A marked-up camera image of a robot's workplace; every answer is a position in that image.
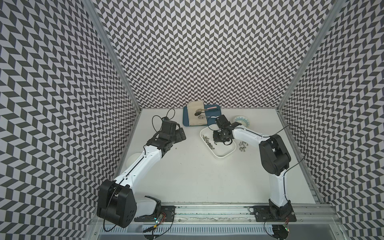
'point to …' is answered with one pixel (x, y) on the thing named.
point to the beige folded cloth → (200, 119)
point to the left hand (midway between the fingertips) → (176, 135)
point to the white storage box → (220, 150)
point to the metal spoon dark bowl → (198, 113)
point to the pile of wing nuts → (206, 139)
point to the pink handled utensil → (211, 107)
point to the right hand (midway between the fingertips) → (216, 140)
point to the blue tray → (212, 112)
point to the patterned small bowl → (242, 119)
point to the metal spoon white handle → (203, 117)
